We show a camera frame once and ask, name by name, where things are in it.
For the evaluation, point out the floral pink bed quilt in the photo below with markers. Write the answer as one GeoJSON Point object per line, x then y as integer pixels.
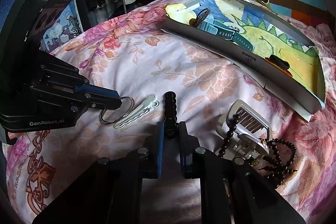
{"type": "Point", "coordinates": [131, 55]}

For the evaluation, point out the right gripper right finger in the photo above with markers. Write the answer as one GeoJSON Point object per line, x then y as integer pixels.
{"type": "Point", "coordinates": [189, 158]}

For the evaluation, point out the black hair claw clip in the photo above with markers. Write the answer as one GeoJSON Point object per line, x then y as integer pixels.
{"type": "Point", "coordinates": [279, 62]}

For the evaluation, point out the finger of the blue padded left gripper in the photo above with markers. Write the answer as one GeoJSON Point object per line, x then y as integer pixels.
{"type": "Point", "coordinates": [98, 91]}

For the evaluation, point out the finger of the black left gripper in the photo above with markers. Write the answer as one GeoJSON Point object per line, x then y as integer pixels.
{"type": "Point", "coordinates": [82, 106]}

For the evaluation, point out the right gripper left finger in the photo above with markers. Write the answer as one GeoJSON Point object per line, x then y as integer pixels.
{"type": "Point", "coordinates": [159, 145]}

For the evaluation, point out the black knobbed hair clip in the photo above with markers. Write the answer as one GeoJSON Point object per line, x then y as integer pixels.
{"type": "Point", "coordinates": [170, 114]}

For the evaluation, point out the blue wrist watch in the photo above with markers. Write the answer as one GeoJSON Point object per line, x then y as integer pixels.
{"type": "Point", "coordinates": [227, 31]}

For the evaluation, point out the grey box with dinosaur drawing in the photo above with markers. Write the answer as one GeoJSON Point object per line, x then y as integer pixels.
{"type": "Point", "coordinates": [302, 86]}

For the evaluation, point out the silver hair clips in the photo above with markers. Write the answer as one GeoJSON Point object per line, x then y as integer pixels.
{"type": "Point", "coordinates": [148, 105]}

